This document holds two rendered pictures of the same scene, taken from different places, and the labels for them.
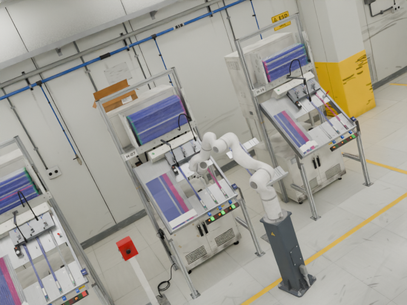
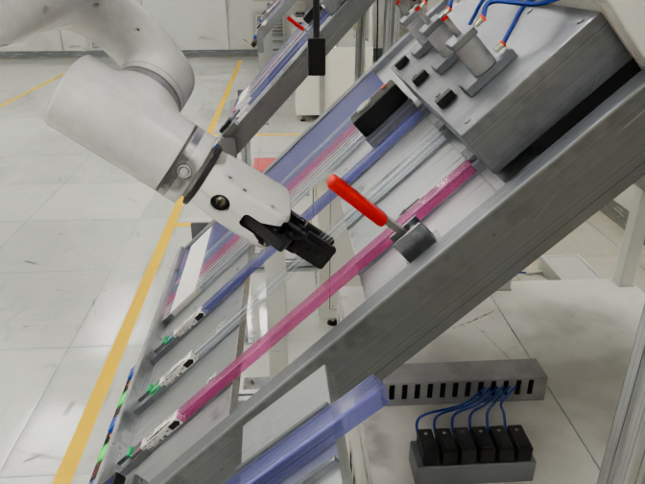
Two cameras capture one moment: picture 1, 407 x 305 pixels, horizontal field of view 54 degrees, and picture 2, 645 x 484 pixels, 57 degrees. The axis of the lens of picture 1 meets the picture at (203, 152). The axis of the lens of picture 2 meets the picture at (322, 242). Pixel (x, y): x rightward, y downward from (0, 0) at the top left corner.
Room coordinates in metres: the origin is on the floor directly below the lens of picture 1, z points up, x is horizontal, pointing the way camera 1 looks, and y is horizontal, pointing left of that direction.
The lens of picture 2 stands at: (3.48, -0.49, 1.25)
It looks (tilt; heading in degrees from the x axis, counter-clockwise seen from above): 25 degrees down; 105
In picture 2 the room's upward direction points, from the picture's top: straight up
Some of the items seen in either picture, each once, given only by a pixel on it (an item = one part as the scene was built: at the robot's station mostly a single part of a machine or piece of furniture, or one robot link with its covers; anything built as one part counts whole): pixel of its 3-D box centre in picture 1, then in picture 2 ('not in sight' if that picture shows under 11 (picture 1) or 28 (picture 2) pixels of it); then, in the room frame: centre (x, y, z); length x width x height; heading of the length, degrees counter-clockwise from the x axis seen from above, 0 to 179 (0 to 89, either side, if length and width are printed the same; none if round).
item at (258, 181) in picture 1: (262, 186); not in sight; (2.62, -0.32, 1.00); 0.19 x 0.12 x 0.24; 130
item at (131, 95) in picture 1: (126, 91); not in sight; (3.80, 0.48, 1.82); 0.68 x 0.30 x 0.20; 108
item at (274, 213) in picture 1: (272, 206); not in sight; (2.64, -0.35, 0.79); 0.19 x 0.19 x 0.18
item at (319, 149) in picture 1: (303, 138); not in sight; (3.93, -1.07, 0.65); 1.01 x 0.73 x 1.29; 18
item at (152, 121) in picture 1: (158, 119); not in sight; (3.55, 0.28, 1.52); 0.51 x 0.13 x 0.27; 108
